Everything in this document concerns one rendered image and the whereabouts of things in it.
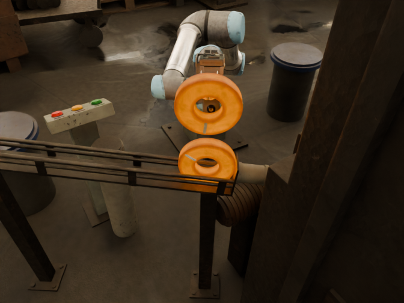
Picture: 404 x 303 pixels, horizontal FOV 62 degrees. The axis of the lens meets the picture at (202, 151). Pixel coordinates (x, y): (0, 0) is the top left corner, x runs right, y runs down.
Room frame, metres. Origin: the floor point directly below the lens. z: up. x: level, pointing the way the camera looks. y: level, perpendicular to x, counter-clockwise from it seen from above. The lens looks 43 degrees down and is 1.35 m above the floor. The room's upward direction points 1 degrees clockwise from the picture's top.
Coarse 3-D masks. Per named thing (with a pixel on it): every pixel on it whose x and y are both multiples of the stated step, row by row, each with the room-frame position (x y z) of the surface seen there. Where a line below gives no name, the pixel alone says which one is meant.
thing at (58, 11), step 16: (16, 0) 2.75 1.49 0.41; (32, 0) 2.80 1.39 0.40; (48, 0) 2.83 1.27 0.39; (64, 0) 3.02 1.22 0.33; (80, 0) 3.03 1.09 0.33; (96, 0) 3.04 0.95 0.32; (32, 16) 2.64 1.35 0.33; (48, 16) 2.66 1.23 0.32; (64, 16) 2.71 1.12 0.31; (80, 16) 2.75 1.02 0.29; (80, 32) 2.77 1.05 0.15; (96, 32) 2.81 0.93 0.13
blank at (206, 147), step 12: (192, 144) 0.66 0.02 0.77; (204, 144) 0.65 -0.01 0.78; (216, 144) 0.65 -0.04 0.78; (180, 156) 0.65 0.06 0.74; (192, 156) 0.64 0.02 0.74; (204, 156) 0.64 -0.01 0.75; (216, 156) 0.64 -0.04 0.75; (228, 156) 0.64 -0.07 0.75; (180, 168) 0.64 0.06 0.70; (192, 168) 0.64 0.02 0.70; (204, 168) 0.67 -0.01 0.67; (216, 168) 0.65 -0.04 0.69; (228, 168) 0.64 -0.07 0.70; (204, 180) 0.64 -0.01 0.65
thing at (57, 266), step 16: (0, 176) 0.69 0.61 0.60; (0, 192) 0.66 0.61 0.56; (0, 208) 0.65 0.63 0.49; (16, 208) 0.68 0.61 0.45; (208, 208) 0.63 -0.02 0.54; (16, 224) 0.65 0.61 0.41; (208, 224) 0.63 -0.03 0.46; (16, 240) 0.65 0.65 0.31; (32, 240) 0.67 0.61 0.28; (208, 240) 0.63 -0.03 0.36; (32, 256) 0.65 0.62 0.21; (208, 256) 0.63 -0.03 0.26; (48, 272) 0.66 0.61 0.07; (192, 272) 0.70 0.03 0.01; (208, 272) 0.63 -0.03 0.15; (32, 288) 0.62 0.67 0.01; (48, 288) 0.62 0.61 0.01; (192, 288) 0.64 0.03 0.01; (208, 288) 0.63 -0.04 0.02
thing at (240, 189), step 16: (240, 192) 0.70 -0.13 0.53; (256, 192) 0.71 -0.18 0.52; (224, 208) 0.66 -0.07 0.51; (240, 208) 0.66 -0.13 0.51; (256, 208) 0.68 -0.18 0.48; (224, 224) 0.64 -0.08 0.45; (240, 224) 0.73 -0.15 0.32; (240, 240) 0.72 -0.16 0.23; (240, 256) 0.71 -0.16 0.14; (240, 272) 0.70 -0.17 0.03
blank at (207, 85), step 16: (192, 80) 0.64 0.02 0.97; (208, 80) 0.63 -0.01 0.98; (224, 80) 0.64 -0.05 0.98; (176, 96) 0.63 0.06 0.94; (192, 96) 0.63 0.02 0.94; (208, 96) 0.63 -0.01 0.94; (224, 96) 0.63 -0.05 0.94; (240, 96) 0.64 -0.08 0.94; (176, 112) 0.63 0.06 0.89; (192, 112) 0.63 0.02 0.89; (224, 112) 0.63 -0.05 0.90; (240, 112) 0.63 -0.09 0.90; (192, 128) 0.63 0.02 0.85; (208, 128) 0.63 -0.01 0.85; (224, 128) 0.63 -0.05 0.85
